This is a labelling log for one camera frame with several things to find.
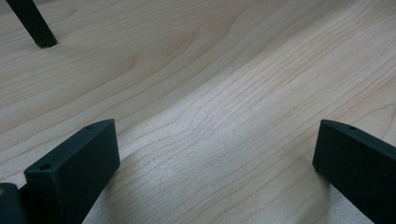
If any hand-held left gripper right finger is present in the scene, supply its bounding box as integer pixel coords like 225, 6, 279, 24
312, 119, 396, 224

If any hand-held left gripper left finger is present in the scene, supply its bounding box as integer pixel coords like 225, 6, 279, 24
18, 119, 121, 224

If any black metal stand leg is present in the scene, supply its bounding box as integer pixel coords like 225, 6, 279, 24
5, 0, 58, 49

